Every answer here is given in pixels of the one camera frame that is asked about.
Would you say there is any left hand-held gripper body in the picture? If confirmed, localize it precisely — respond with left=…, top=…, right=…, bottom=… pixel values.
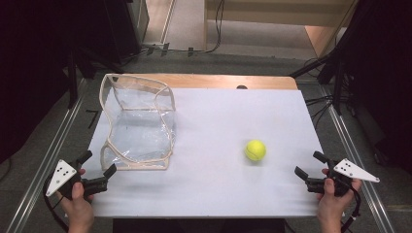
left=45, top=158, right=109, bottom=201

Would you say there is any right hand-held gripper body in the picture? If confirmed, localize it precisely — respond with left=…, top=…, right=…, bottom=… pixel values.
left=305, top=157, right=381, bottom=198

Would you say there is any clear plastic bag beige trim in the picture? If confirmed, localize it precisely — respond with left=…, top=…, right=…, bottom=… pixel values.
left=98, top=73, right=178, bottom=172

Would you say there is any yellow tennis ball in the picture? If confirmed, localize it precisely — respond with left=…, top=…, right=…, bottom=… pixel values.
left=244, top=139, right=267, bottom=162

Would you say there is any person's left hand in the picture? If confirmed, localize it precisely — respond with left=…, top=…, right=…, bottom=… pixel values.
left=55, top=168, right=95, bottom=225

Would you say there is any person's right hand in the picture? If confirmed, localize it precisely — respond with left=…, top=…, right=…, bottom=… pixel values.
left=316, top=168, right=362, bottom=225

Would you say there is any black metal stand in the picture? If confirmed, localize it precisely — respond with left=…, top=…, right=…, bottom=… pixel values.
left=65, top=48, right=80, bottom=110
left=290, top=48, right=346, bottom=117

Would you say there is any white table sheet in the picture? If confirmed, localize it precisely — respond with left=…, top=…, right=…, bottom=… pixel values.
left=82, top=87, right=328, bottom=218

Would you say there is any black curtain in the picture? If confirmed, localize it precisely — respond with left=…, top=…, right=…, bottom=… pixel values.
left=0, top=0, right=108, bottom=164
left=336, top=0, right=412, bottom=176

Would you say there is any person's dark clothing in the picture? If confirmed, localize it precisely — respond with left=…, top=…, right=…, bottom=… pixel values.
left=112, top=218, right=287, bottom=233

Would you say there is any black cabinet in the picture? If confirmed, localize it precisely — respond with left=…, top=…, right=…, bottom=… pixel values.
left=105, top=0, right=151, bottom=64

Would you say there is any light wooden furniture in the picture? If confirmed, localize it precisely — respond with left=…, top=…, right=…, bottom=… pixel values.
left=203, top=0, right=359, bottom=60

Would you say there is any aluminium floor rail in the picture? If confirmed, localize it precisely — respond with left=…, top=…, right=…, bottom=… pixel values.
left=319, top=83, right=396, bottom=233
left=5, top=78, right=87, bottom=233

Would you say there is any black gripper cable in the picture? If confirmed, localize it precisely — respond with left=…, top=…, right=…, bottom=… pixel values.
left=43, top=176, right=70, bottom=233
left=339, top=185, right=362, bottom=233

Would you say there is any bundle of black floor cables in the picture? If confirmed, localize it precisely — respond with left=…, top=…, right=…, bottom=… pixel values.
left=304, top=91, right=339, bottom=128

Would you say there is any black floor cable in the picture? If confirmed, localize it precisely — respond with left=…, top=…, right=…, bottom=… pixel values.
left=181, top=0, right=226, bottom=55

